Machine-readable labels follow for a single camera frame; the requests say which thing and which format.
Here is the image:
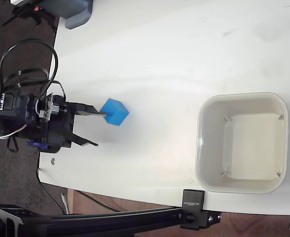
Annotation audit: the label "black floor cable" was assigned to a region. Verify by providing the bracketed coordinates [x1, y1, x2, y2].
[37, 168, 121, 213]

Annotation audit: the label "camera circuit board with lens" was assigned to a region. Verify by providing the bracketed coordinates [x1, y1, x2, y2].
[38, 92, 68, 123]

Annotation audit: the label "white thin cable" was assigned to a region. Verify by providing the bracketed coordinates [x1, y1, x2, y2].
[0, 124, 28, 140]

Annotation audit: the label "black base plate, blue clamps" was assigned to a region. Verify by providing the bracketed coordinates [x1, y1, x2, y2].
[26, 140, 62, 154]

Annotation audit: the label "black table clamp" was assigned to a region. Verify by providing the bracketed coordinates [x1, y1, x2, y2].
[180, 189, 221, 231]

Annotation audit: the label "blue cube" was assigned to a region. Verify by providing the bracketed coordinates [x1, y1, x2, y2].
[100, 98, 130, 127]

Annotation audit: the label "white square plastic bin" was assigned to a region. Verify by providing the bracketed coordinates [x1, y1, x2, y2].
[194, 92, 290, 195]

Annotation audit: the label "black looped cable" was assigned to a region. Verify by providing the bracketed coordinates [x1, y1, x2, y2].
[0, 39, 67, 102]

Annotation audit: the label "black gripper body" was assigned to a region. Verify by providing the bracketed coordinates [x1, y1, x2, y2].
[44, 94, 77, 149]

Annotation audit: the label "blue-gray device base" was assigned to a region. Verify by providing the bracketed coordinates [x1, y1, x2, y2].
[40, 0, 94, 30]

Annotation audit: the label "black strap loop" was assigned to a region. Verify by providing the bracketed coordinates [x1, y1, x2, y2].
[6, 136, 20, 153]

